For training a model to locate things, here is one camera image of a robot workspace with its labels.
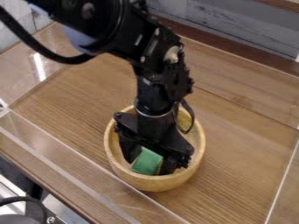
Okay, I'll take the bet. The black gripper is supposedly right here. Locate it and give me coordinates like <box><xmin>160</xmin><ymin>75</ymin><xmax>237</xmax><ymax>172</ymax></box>
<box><xmin>113</xmin><ymin>108</ymin><xmax>194</xmax><ymax>176</ymax></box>

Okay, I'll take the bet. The green rectangular block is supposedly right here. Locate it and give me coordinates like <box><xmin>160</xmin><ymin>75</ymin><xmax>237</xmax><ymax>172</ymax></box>
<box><xmin>130</xmin><ymin>147</ymin><xmax>164</xmax><ymax>176</ymax></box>

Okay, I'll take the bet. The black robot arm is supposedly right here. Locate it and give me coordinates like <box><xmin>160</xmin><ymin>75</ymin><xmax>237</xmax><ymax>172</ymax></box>
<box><xmin>0</xmin><ymin>0</ymin><xmax>194</xmax><ymax>175</ymax></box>

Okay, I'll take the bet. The brown wooden bowl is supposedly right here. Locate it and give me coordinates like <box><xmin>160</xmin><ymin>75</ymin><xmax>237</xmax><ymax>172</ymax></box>
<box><xmin>104</xmin><ymin>106</ymin><xmax>207</xmax><ymax>192</ymax></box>

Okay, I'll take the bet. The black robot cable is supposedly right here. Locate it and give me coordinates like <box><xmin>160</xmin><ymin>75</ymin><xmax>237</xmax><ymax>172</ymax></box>
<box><xmin>172</xmin><ymin>98</ymin><xmax>196</xmax><ymax>135</ymax></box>

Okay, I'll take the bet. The clear acrylic enclosure wall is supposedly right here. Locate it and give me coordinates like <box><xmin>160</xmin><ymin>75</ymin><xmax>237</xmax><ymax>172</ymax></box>
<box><xmin>0</xmin><ymin>10</ymin><xmax>299</xmax><ymax>224</ymax></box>

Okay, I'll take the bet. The black cable lower left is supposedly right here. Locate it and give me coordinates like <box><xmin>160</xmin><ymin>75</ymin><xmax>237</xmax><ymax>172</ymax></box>
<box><xmin>0</xmin><ymin>196</ymin><xmax>48</xmax><ymax>224</ymax></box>

